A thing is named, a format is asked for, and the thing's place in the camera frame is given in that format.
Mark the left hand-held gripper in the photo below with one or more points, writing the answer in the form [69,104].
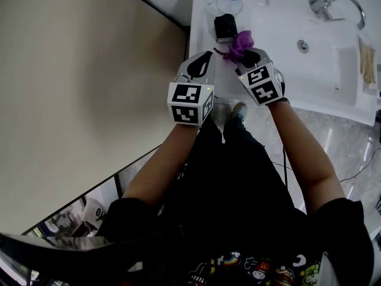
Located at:
[190,100]

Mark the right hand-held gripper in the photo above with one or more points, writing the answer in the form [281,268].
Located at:
[263,85]

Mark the purple cloth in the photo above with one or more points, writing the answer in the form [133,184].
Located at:
[241,44]

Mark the black soap dispenser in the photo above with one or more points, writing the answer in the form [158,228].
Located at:
[225,28]

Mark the person's left forearm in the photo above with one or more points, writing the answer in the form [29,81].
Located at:
[162,165]

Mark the person's right forearm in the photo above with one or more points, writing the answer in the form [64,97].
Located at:
[303,153]

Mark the grey shoe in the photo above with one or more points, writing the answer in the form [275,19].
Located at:
[240,111]

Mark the black wristband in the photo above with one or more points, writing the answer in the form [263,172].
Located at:
[284,100]

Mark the metal sink drain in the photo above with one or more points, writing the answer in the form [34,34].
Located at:
[302,45]

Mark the white sink basin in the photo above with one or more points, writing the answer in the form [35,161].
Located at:
[321,64]

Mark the chrome faucet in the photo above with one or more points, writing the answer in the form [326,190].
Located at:
[333,3]

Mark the beige wooden brush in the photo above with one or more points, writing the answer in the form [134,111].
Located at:
[367,64]

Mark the black trousers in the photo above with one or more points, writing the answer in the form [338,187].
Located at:
[235,183]

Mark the white printed bag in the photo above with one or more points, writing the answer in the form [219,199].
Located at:
[94,214]

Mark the black cartoon print shirt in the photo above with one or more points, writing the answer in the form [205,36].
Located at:
[232,249]

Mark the black curved headgear rim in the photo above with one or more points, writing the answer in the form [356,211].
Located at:
[59,249]

